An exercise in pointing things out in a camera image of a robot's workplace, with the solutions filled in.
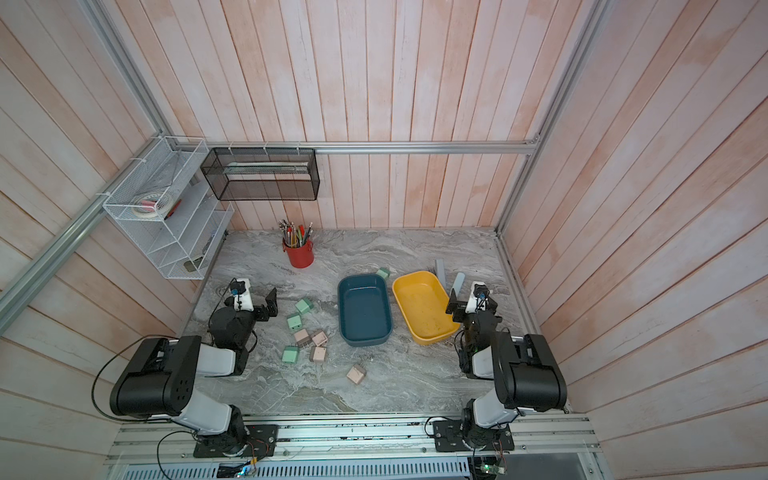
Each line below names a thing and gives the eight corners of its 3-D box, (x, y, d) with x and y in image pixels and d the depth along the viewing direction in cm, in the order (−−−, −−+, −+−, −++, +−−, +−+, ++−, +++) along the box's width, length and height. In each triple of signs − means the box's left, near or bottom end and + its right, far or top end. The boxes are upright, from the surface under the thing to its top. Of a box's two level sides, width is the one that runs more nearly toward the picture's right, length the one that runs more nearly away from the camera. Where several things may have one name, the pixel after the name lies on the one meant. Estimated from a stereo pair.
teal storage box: (335, 349, 91) (332, 341, 86) (341, 284, 106) (339, 274, 101) (391, 349, 91) (392, 341, 86) (389, 284, 106) (390, 274, 101)
